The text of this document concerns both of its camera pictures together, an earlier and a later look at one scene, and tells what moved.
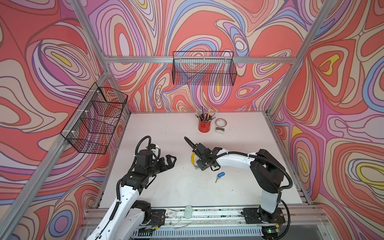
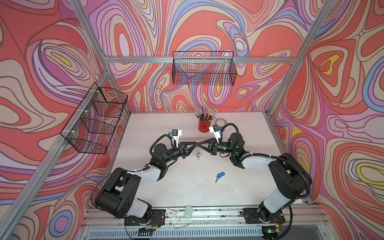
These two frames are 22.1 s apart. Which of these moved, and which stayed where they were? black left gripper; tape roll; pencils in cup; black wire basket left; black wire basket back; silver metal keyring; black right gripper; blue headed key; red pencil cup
Moved: black left gripper; silver metal keyring; black right gripper
Stayed: tape roll; pencils in cup; black wire basket back; blue headed key; black wire basket left; red pencil cup
